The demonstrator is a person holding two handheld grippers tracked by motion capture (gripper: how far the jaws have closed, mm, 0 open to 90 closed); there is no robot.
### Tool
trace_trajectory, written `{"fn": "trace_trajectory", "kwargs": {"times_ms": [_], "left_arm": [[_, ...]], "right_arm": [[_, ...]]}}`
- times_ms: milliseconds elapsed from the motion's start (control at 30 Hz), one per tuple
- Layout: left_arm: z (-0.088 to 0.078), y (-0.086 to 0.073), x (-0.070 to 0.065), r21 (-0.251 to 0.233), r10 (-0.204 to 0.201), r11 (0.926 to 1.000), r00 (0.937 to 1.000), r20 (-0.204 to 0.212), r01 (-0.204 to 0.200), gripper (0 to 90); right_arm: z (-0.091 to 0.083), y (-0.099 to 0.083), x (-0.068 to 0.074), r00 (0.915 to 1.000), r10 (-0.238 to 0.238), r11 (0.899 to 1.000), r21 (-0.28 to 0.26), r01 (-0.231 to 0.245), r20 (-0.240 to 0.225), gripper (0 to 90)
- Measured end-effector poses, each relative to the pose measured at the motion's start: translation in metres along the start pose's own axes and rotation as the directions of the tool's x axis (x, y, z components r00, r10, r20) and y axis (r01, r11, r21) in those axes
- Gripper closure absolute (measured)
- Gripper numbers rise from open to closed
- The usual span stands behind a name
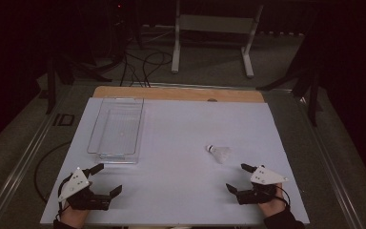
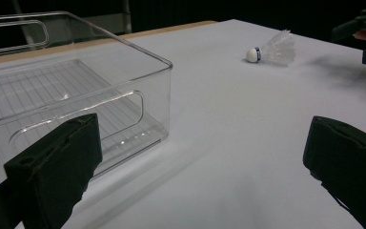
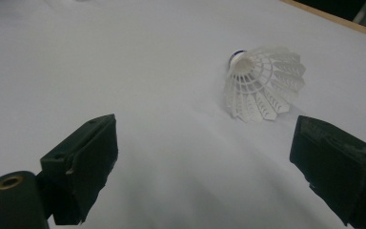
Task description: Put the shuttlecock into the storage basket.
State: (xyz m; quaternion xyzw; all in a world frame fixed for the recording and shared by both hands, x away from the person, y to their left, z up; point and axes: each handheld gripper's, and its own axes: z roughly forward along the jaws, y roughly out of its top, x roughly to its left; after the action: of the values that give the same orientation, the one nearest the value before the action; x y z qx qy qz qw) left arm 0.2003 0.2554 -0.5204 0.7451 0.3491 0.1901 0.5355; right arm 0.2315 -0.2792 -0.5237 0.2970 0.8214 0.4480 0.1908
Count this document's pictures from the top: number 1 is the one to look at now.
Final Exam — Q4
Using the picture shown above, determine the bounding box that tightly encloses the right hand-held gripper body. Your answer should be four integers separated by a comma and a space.
236, 165, 290, 205

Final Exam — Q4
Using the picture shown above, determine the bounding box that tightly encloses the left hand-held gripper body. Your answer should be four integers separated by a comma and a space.
57, 166, 112, 212

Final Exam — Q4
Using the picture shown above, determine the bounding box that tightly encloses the white shuttlecock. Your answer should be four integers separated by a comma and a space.
206, 144, 233, 165

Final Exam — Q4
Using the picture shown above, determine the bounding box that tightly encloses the clear plastic container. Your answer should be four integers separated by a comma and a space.
87, 96, 145, 165

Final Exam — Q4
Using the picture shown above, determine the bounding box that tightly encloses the person's right hand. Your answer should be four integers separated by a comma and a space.
258, 183, 289, 219

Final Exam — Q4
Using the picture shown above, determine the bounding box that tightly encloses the person's left hand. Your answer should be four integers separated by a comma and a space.
60, 204, 90, 229

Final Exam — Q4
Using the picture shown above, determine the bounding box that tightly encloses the white table mat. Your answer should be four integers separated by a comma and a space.
40, 97, 311, 227

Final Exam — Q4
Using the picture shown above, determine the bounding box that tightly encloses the black tripod stand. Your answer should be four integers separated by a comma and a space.
255, 31, 324, 128
45, 47, 112, 115

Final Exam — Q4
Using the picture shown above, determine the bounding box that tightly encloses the white metal stand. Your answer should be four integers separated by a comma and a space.
171, 0, 265, 79

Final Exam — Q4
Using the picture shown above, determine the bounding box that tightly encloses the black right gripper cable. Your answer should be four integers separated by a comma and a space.
274, 185, 291, 210

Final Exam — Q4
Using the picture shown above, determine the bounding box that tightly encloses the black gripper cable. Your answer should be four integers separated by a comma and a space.
33, 141, 74, 222
274, 185, 291, 210

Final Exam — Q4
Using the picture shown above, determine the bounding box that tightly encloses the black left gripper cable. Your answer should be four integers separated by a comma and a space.
33, 141, 74, 222

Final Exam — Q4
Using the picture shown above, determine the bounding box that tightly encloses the metal floor rail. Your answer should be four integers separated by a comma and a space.
294, 92, 366, 229
0, 84, 74, 229

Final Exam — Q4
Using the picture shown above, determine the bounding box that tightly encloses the black floor cable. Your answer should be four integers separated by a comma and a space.
119, 52, 148, 88
141, 51, 173, 88

